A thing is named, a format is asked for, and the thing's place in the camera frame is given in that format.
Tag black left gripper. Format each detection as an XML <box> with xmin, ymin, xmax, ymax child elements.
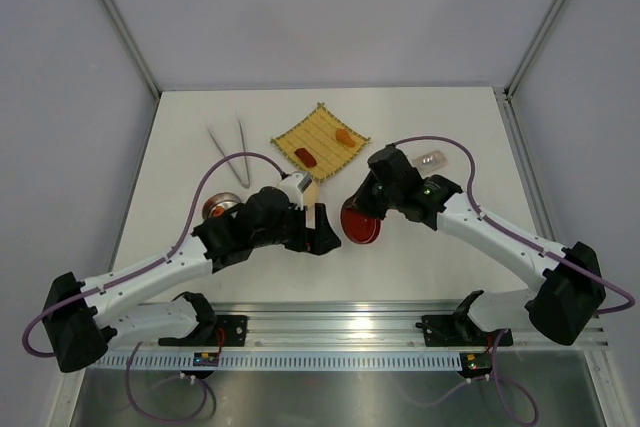
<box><xmin>252</xmin><ymin>200</ymin><xmax>340</xmax><ymax>256</ymax></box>

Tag red round lid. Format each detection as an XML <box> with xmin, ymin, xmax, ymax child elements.
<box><xmin>340</xmin><ymin>198</ymin><xmax>381</xmax><ymax>245</ymax></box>

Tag beige steel lunch container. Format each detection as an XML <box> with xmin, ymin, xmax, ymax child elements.
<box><xmin>295</xmin><ymin>179</ymin><xmax>319</xmax><ymax>228</ymax></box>

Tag dark red meat slice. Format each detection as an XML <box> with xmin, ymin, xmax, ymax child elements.
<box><xmin>294</xmin><ymin>147</ymin><xmax>317</xmax><ymax>169</ymax></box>

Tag metal serving tongs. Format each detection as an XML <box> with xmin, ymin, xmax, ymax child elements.
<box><xmin>207</xmin><ymin>115</ymin><xmax>253</xmax><ymax>191</ymax></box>

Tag orange spotted food piece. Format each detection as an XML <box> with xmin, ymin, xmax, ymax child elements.
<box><xmin>211</xmin><ymin>206</ymin><xmax>225</xmax><ymax>217</ymax></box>

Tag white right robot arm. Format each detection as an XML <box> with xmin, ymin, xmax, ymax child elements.
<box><xmin>349</xmin><ymin>144</ymin><xmax>606</xmax><ymax>346</ymax></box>

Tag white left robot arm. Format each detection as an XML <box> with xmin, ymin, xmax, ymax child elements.
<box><xmin>40</xmin><ymin>187</ymin><xmax>341</xmax><ymax>373</ymax></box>

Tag red-based steel lunch container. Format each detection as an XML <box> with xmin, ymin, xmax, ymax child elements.
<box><xmin>201</xmin><ymin>192</ymin><xmax>242</xmax><ymax>220</ymax></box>

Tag orange fried chicken piece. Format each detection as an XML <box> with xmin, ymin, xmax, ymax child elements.
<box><xmin>335</xmin><ymin>128</ymin><xmax>356</xmax><ymax>148</ymax></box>

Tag woven bamboo tray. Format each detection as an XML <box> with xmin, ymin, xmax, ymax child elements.
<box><xmin>271</xmin><ymin>102</ymin><xmax>371</xmax><ymax>183</ymax></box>

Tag aluminium mounting rail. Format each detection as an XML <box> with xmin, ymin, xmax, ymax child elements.
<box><xmin>109</xmin><ymin>301</ymin><xmax>610</xmax><ymax>351</ymax></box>

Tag white slotted cable duct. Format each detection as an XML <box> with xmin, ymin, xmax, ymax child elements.
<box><xmin>93</xmin><ymin>350</ymin><xmax>462</xmax><ymax>372</ymax></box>

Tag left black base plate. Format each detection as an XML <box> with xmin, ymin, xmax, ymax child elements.
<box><xmin>158</xmin><ymin>315</ymin><xmax>249</xmax><ymax>347</ymax></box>

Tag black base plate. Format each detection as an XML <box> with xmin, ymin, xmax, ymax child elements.
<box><xmin>415</xmin><ymin>314</ymin><xmax>499</xmax><ymax>347</ymax></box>
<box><xmin>158</xmin><ymin>315</ymin><xmax>249</xmax><ymax>347</ymax></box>

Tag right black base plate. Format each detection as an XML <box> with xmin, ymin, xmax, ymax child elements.
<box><xmin>415</xmin><ymin>314</ymin><xmax>499</xmax><ymax>347</ymax></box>

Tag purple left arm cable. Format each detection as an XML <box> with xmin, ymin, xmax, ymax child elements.
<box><xmin>20</xmin><ymin>151</ymin><xmax>289</xmax><ymax>423</ymax></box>

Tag right aluminium frame post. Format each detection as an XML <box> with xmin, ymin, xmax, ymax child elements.
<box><xmin>503</xmin><ymin>0</ymin><xmax>570</xmax><ymax>102</ymax></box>

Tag aluminium frame post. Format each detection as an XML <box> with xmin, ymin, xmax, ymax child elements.
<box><xmin>503</xmin><ymin>0</ymin><xmax>570</xmax><ymax>102</ymax></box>
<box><xmin>97</xmin><ymin>0</ymin><xmax>162</xmax><ymax>103</ymax></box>

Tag left aluminium frame post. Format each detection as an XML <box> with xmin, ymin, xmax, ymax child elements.
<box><xmin>97</xmin><ymin>0</ymin><xmax>162</xmax><ymax>103</ymax></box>

